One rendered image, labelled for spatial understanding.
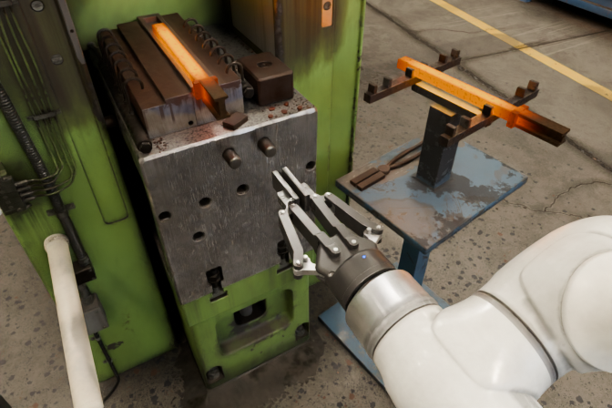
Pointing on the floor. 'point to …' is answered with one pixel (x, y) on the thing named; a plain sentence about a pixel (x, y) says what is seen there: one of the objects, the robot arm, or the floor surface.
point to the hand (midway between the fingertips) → (290, 190)
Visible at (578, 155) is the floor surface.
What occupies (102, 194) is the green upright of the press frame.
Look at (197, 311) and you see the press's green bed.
